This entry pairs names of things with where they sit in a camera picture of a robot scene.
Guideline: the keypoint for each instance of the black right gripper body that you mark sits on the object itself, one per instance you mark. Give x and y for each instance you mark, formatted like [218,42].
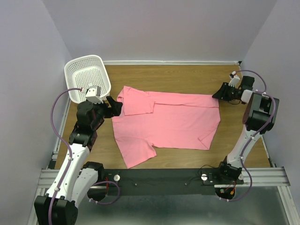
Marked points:
[232,93]

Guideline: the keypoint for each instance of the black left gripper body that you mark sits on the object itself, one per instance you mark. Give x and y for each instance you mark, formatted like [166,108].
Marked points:
[102,108]

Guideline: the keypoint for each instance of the white perforated plastic basket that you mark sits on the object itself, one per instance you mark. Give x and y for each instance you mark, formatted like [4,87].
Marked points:
[87,71]

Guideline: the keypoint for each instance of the pink t shirt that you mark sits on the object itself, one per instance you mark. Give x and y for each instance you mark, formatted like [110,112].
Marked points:
[152,119]

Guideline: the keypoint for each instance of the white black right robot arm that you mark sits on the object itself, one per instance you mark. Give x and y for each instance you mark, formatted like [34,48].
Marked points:
[259,117]

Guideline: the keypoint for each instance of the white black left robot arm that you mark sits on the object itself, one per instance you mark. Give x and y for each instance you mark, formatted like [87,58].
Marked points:
[59,205]

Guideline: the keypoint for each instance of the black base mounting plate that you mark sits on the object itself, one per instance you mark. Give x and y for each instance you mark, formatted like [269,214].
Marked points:
[138,182]

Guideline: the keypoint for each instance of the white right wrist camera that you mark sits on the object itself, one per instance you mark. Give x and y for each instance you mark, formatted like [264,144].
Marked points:
[234,79]

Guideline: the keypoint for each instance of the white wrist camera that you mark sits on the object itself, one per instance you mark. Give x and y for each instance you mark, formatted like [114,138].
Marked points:
[93,94]
[234,79]

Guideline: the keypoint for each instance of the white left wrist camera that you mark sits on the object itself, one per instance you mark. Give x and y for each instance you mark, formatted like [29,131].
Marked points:
[93,94]

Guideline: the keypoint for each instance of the aluminium extrusion rail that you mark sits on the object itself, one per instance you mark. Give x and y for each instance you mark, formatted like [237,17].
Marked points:
[258,177]

